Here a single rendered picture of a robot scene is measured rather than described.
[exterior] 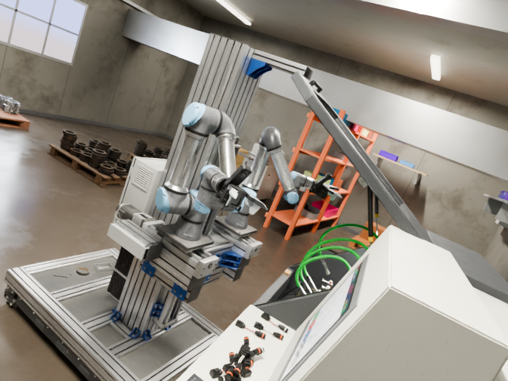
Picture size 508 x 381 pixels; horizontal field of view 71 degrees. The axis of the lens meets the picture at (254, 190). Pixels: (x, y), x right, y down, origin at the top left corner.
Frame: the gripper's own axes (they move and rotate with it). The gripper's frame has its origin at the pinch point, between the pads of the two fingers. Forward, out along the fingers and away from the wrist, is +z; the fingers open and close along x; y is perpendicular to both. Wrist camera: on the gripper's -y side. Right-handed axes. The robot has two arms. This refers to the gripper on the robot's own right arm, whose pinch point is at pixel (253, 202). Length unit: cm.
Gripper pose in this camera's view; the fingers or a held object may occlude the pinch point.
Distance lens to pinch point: 124.1
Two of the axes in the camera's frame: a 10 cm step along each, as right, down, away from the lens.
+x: -7.1, -2.9, -6.4
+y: -4.7, 8.7, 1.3
